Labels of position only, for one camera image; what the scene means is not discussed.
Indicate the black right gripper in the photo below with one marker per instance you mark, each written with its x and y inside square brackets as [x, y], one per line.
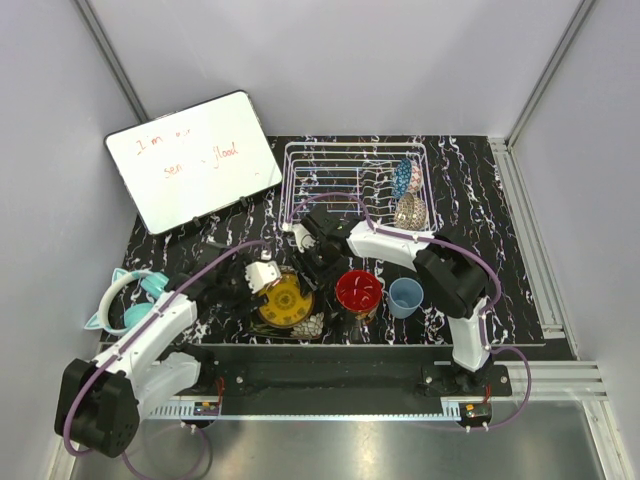
[302, 265]

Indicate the beige red patterned bowl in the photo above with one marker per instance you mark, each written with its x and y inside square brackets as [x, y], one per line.
[410, 213]

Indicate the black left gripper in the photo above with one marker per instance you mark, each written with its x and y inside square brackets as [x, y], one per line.
[239, 308]

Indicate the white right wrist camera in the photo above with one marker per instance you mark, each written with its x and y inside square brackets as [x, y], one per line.
[300, 238]

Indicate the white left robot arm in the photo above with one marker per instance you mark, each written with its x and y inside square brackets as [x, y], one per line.
[102, 401]

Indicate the light blue plastic cup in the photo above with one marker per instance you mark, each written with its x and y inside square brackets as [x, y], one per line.
[405, 296]

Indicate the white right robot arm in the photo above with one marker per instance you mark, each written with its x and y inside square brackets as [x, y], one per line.
[453, 279]

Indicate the blue patterned bowl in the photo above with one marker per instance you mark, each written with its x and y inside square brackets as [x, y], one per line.
[401, 178]

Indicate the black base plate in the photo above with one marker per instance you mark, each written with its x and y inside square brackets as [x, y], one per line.
[333, 380]

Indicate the black floral square plate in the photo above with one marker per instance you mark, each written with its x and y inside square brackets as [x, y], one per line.
[309, 329]

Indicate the white wire dish rack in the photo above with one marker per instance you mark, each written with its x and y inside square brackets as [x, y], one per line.
[349, 177]

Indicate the yellow round plate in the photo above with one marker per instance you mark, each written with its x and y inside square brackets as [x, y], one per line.
[285, 305]

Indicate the white whiteboard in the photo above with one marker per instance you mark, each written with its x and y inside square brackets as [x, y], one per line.
[191, 163]

